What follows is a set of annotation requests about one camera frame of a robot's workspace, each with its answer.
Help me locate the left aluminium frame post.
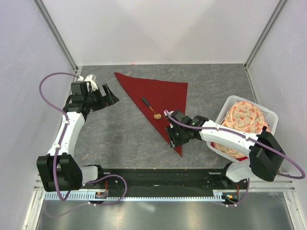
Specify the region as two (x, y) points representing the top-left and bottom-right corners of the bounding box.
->
(33, 0), (79, 73)

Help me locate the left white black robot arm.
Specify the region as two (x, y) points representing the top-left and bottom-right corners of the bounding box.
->
(36, 80), (119, 192)

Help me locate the grey slotted cable duct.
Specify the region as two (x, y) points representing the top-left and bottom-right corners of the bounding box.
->
(44, 189), (240, 202)

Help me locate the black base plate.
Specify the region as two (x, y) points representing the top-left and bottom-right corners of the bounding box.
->
(84, 168), (247, 196)

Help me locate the aluminium frame post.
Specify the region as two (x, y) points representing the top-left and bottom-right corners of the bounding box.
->
(244, 0), (288, 70)
(33, 0), (79, 73)

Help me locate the teal handled gold spoon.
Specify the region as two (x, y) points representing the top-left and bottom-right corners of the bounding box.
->
(142, 97), (162, 120)

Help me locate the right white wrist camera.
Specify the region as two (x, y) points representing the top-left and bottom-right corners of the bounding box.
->
(164, 110), (174, 117)

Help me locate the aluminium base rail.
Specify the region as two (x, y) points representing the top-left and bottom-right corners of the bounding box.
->
(22, 175), (45, 230)

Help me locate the white plastic laundry basket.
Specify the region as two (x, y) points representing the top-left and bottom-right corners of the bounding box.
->
(206, 95), (279, 166)

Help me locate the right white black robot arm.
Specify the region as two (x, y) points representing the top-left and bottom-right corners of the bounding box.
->
(164, 110), (285, 189)

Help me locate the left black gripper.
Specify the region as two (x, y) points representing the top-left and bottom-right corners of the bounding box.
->
(84, 84), (118, 112)

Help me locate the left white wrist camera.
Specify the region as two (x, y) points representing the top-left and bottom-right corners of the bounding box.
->
(77, 74), (98, 92)

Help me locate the right aluminium frame post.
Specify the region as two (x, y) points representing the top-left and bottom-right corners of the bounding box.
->
(244, 0), (288, 70)

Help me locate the red cloth in basket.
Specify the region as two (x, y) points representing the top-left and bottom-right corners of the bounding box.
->
(236, 156), (249, 162)

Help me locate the dark red cloth napkin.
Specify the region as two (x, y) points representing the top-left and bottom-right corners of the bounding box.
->
(114, 72), (188, 144)

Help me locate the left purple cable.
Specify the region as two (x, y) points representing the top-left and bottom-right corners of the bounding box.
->
(38, 72), (128, 207)

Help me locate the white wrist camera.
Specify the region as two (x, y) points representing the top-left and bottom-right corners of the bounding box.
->
(77, 74), (98, 92)
(164, 110), (174, 117)

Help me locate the floral peach cloth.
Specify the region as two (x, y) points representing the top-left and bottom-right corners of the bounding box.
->
(212, 101), (271, 159)

